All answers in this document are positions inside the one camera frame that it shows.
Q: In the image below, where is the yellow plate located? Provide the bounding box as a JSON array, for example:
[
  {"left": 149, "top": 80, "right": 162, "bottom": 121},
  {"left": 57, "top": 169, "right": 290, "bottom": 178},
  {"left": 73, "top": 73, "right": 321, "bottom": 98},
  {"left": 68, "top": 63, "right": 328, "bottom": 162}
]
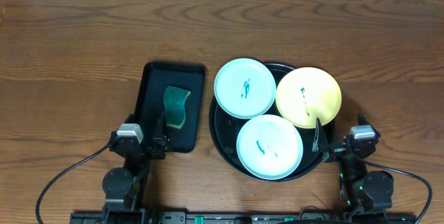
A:
[{"left": 275, "top": 67, "right": 342, "bottom": 129}]

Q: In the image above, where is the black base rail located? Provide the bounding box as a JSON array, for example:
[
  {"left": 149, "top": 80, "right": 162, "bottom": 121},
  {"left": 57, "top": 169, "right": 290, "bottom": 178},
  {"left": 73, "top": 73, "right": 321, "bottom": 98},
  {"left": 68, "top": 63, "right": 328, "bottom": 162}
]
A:
[{"left": 69, "top": 211, "right": 416, "bottom": 224}]

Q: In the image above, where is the light blue plate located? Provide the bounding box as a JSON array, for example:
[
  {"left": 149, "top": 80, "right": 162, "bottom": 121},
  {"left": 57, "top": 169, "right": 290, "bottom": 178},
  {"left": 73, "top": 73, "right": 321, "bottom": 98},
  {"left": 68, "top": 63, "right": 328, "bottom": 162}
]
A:
[
  {"left": 214, "top": 58, "right": 277, "bottom": 119},
  {"left": 237, "top": 114, "right": 303, "bottom": 180}
]

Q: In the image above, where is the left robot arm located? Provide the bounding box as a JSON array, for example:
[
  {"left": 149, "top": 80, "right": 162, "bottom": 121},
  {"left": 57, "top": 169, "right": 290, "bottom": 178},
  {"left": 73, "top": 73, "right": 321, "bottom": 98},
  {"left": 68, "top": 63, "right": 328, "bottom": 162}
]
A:
[{"left": 100, "top": 114, "right": 171, "bottom": 224}]

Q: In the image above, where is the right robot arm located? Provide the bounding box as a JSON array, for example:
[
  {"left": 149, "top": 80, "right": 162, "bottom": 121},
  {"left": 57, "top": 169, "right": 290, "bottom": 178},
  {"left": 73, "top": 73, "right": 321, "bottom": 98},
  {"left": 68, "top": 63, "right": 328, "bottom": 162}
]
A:
[{"left": 313, "top": 114, "right": 394, "bottom": 222}]

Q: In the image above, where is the green scouring sponge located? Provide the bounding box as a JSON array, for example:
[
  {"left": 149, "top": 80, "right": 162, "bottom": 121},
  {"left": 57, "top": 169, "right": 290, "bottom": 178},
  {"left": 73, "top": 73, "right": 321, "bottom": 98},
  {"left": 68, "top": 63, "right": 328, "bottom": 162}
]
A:
[{"left": 163, "top": 86, "right": 191, "bottom": 130}]

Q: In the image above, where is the right black cable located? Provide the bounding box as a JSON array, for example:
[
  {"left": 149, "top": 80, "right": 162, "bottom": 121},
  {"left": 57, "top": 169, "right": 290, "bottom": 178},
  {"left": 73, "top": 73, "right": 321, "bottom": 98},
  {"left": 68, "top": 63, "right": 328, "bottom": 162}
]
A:
[{"left": 364, "top": 160, "right": 434, "bottom": 224}]

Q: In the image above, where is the black rectangular tray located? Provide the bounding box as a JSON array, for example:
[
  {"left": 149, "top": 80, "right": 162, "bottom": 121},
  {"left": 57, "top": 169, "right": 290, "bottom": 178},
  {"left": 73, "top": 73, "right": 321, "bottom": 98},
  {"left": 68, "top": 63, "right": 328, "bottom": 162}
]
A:
[{"left": 134, "top": 62, "right": 205, "bottom": 153}]

